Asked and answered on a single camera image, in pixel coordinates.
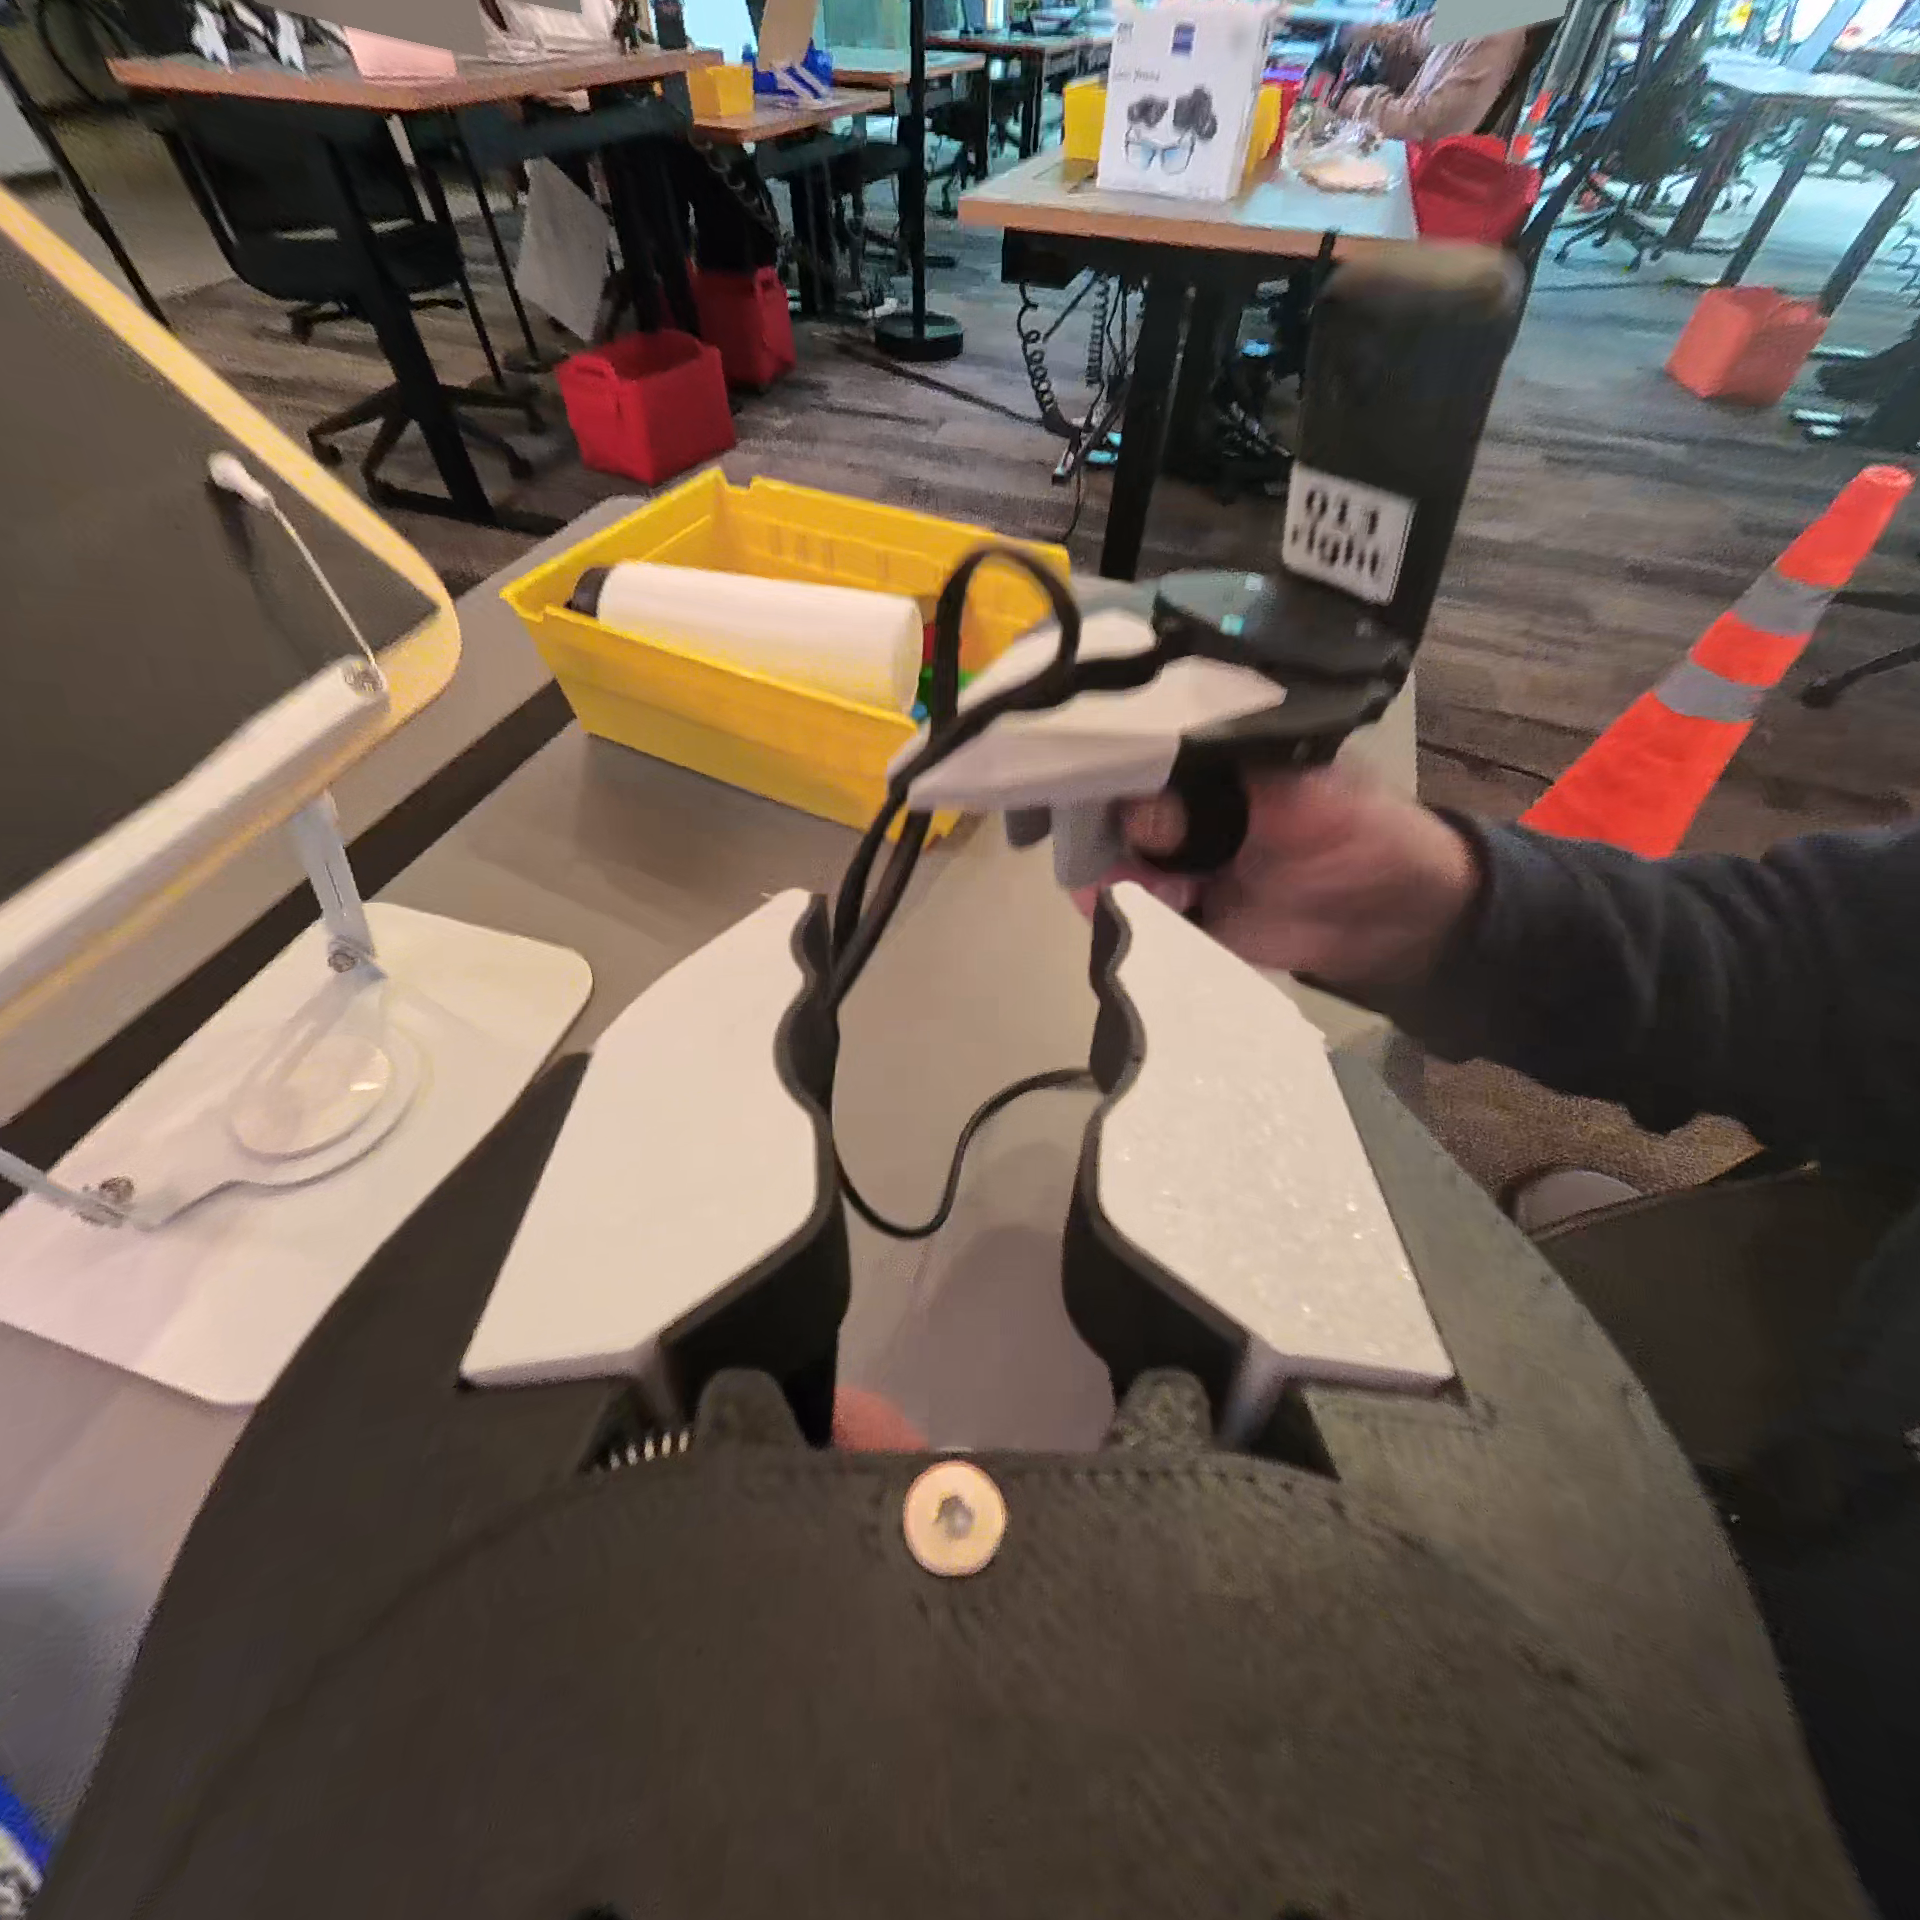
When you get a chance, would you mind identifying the black board with wooden rim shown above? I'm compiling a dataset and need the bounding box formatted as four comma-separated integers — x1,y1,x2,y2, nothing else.
0,197,466,1037

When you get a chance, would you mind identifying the yellow bin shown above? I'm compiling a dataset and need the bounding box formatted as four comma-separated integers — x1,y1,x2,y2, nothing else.
499,466,1076,841

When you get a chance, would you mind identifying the white printed box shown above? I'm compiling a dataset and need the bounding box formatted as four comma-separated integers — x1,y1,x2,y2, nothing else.
1094,0,1278,206

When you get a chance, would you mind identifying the black cable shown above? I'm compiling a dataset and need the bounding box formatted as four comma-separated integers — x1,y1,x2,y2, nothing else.
815,541,1118,1242

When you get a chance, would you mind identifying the white roll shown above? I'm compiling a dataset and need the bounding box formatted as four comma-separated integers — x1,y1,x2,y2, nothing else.
571,559,925,716

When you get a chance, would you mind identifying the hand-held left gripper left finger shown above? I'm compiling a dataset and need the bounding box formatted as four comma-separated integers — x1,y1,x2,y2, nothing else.
459,889,851,1388

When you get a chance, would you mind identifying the wooden table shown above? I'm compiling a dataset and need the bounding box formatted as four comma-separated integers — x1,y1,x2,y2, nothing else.
960,134,1426,587

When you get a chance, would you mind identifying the long desk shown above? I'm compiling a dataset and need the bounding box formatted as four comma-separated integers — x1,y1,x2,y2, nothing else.
104,46,646,527

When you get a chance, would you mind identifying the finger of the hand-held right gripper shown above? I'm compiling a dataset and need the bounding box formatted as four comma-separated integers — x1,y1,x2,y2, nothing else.
956,610,1165,723
895,655,1291,818

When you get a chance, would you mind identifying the white stand base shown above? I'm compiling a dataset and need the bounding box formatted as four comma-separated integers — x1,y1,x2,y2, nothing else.
0,901,596,1412

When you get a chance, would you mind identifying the orange bin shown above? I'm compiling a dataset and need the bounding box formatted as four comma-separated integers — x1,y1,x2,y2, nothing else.
1667,286,1832,406

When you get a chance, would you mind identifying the red bin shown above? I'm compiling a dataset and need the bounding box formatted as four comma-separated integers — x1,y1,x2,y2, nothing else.
690,266,800,393
559,331,735,490

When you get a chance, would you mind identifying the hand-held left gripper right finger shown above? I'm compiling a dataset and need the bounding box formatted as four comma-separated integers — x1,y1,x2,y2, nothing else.
1064,879,1463,1396

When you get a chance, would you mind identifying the black office chair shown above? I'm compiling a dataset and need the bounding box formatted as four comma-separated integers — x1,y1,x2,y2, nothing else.
167,105,541,495

